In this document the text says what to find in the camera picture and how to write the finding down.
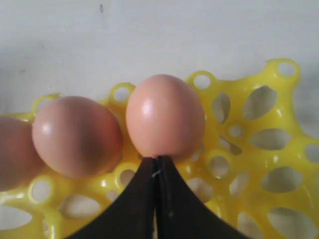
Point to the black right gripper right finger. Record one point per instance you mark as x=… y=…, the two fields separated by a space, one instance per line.
x=179 y=212

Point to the yellow plastic egg tray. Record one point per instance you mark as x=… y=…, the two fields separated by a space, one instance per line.
x=255 y=168

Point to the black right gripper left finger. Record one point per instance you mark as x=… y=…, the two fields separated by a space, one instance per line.
x=131 y=215

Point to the brown egg packed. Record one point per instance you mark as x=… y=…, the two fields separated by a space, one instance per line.
x=77 y=137
x=164 y=116
x=19 y=161

